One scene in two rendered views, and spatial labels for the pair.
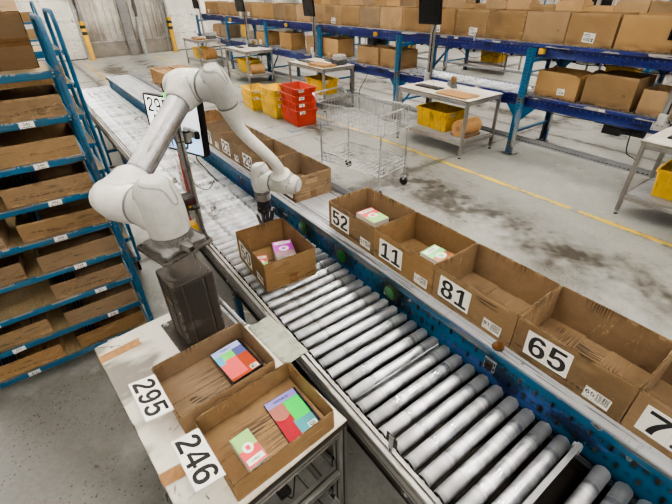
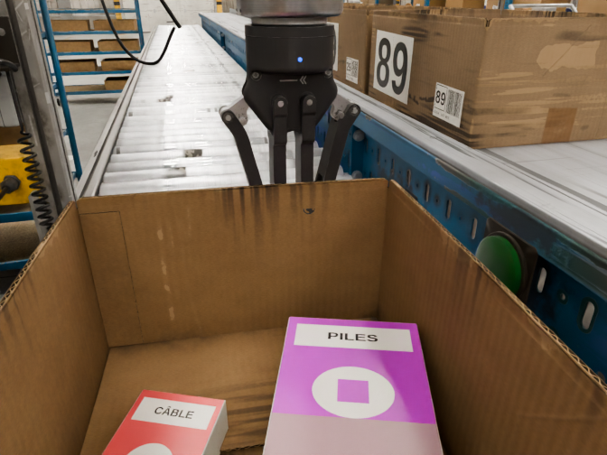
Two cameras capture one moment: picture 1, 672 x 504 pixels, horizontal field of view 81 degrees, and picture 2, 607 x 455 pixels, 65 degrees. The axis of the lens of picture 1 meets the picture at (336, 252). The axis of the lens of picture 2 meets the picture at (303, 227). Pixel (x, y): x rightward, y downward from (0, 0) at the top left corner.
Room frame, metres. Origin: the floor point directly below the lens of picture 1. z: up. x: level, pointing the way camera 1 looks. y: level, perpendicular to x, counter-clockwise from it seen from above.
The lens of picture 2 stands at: (1.62, 0.23, 1.08)
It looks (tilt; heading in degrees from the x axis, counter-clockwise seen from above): 26 degrees down; 21
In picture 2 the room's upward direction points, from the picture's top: straight up
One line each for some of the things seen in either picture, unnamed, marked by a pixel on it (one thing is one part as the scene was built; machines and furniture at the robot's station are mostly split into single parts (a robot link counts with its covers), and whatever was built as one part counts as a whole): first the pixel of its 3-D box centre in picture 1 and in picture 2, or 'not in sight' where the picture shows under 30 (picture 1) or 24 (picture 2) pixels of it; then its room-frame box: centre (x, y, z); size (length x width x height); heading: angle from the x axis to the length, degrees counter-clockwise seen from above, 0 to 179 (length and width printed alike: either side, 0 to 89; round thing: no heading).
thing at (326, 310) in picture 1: (330, 308); not in sight; (1.47, 0.03, 0.72); 0.52 x 0.05 x 0.05; 126
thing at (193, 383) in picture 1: (215, 372); not in sight; (1.03, 0.48, 0.80); 0.38 x 0.28 x 0.10; 129
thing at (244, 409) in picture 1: (266, 423); not in sight; (0.81, 0.25, 0.80); 0.38 x 0.28 x 0.10; 129
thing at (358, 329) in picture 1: (355, 331); not in sight; (1.31, -0.08, 0.72); 0.52 x 0.05 x 0.05; 126
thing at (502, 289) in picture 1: (491, 290); not in sight; (1.29, -0.65, 0.96); 0.39 x 0.29 x 0.17; 36
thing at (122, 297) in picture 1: (97, 294); not in sight; (2.04, 1.58, 0.39); 0.40 x 0.30 x 0.10; 126
